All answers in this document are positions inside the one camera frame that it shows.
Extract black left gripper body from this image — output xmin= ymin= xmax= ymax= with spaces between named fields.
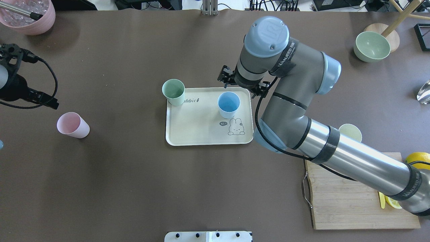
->
xmin=0 ymin=43 xmax=40 ymax=102

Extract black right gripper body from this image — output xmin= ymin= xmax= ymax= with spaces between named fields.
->
xmin=217 ymin=65 xmax=271 ymax=98

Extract pink plastic cup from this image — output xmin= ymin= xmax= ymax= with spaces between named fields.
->
xmin=56 ymin=112 xmax=90 ymax=139

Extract blue plastic cup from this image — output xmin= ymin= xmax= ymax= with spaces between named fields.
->
xmin=217 ymin=91 xmax=241 ymax=119

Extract green plastic cup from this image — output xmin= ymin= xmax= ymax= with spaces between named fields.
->
xmin=162 ymin=79 xmax=185 ymax=106

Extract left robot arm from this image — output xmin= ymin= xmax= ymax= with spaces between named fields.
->
xmin=0 ymin=43 xmax=59 ymax=110

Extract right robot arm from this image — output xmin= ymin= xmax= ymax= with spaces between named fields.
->
xmin=217 ymin=16 xmax=430 ymax=218

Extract cream rabbit tray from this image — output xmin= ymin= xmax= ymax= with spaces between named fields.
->
xmin=165 ymin=87 xmax=254 ymax=147

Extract pink bowl with ice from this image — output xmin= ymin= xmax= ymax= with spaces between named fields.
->
xmin=0 ymin=0 xmax=56 ymax=35

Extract metal tongs in bowl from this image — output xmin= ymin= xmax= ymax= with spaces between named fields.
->
xmin=0 ymin=1 xmax=43 ymax=21

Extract pale yellow plastic cup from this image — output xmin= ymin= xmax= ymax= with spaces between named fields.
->
xmin=338 ymin=123 xmax=362 ymax=143

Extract green bowl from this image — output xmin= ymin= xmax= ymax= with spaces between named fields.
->
xmin=353 ymin=32 xmax=391 ymax=63

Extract round wooden stand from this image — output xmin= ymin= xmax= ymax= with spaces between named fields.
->
xmin=364 ymin=0 xmax=429 ymax=53

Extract wooden cutting board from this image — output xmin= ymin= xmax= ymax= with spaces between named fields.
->
xmin=305 ymin=161 xmax=421 ymax=230

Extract yellow plastic knife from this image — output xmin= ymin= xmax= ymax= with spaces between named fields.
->
xmin=378 ymin=191 xmax=386 ymax=209

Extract clear textured glass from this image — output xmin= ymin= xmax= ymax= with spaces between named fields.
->
xmin=416 ymin=80 xmax=430 ymax=105

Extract black glass rack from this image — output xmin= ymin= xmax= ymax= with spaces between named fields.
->
xmin=414 ymin=24 xmax=430 ymax=51

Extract whole yellow lemon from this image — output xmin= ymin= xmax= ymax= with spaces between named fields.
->
xmin=404 ymin=152 xmax=430 ymax=170

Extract lemon slice lower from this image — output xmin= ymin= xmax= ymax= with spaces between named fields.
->
xmin=384 ymin=196 xmax=402 ymax=209

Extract aluminium frame post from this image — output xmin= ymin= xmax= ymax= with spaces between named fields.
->
xmin=202 ymin=0 xmax=218 ymax=16

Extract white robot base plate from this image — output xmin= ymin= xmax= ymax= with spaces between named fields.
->
xmin=164 ymin=230 xmax=253 ymax=242

